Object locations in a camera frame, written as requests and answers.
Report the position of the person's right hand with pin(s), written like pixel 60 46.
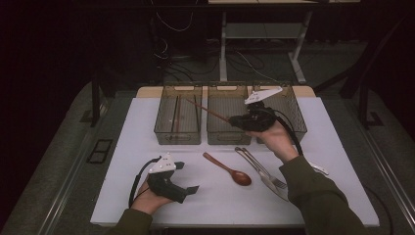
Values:
pixel 279 140

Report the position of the white ceramic spoon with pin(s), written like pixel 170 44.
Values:
pixel 321 169

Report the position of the clear grey plastic bin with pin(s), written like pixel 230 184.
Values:
pixel 292 104
pixel 225 104
pixel 187 114

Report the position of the white metal-frame desk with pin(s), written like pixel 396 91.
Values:
pixel 222 49

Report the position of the metal table knife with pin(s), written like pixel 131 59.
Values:
pixel 277 191

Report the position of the brown wooden spoon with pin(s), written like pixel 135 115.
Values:
pixel 241 178

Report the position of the person's left hand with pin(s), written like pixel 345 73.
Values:
pixel 147 200

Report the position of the metal fork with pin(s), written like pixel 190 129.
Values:
pixel 281 183

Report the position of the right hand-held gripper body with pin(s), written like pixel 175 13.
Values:
pixel 257 120

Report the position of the black metal stand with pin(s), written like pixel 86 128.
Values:
pixel 363 104
pixel 95 104

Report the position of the metal floor rail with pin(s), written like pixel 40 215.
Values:
pixel 391 175
pixel 67 189

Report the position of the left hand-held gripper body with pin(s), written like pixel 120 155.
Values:
pixel 163 187

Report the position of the brown wooden chopstick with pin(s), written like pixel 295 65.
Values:
pixel 177 114
pixel 208 110

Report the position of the black floor socket plate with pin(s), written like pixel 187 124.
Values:
pixel 99 151

